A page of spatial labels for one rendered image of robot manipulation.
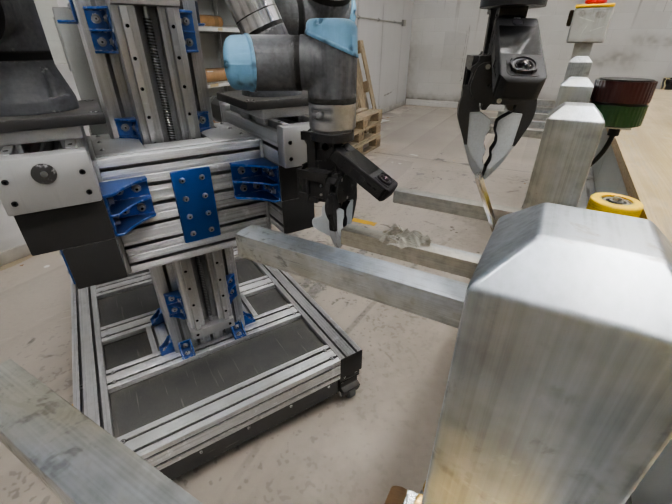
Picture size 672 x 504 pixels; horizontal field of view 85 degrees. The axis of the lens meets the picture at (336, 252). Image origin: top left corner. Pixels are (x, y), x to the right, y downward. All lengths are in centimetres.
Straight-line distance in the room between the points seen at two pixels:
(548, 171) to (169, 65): 87
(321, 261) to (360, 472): 102
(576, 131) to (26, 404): 39
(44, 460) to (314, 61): 51
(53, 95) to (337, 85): 55
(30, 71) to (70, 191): 23
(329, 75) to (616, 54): 785
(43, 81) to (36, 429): 70
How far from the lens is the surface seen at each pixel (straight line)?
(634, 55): 836
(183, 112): 103
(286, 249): 39
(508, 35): 50
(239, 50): 60
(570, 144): 31
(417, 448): 139
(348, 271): 36
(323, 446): 137
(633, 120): 56
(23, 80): 89
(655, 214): 82
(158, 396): 133
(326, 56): 58
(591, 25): 105
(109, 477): 24
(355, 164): 60
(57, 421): 28
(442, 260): 61
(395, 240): 61
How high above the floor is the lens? 115
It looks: 29 degrees down
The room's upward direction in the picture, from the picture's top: straight up
